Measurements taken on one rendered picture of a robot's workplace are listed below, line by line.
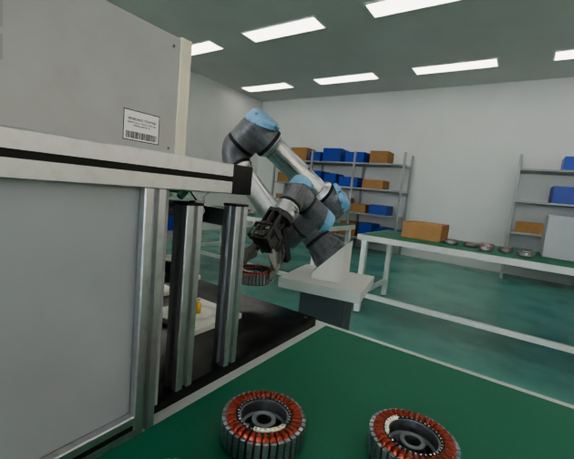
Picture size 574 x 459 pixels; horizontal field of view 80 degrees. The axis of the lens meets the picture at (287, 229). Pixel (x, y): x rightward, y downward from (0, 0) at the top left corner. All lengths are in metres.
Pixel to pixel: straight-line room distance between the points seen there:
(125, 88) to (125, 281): 0.29
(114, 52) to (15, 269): 0.33
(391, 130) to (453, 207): 1.99
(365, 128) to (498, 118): 2.45
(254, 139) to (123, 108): 0.71
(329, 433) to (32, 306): 0.40
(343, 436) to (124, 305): 0.35
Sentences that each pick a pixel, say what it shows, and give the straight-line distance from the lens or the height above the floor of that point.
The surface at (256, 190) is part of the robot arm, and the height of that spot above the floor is 1.07.
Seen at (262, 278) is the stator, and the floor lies 0.85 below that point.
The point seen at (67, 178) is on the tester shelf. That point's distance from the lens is 0.40.
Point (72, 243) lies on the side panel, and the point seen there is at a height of 1.01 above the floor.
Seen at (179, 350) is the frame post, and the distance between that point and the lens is 0.56.
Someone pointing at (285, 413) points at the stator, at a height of 0.78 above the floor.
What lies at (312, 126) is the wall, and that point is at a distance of 8.50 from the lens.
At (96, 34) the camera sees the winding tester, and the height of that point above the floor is 1.27.
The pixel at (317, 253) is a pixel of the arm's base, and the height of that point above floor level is 0.85.
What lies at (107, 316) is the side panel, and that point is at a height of 0.92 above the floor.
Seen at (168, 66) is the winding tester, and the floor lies 1.27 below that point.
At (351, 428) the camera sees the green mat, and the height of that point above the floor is 0.75.
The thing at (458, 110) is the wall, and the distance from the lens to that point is 7.45.
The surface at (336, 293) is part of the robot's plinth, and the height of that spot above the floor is 0.73.
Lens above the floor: 1.08
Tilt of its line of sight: 6 degrees down
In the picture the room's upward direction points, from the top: 6 degrees clockwise
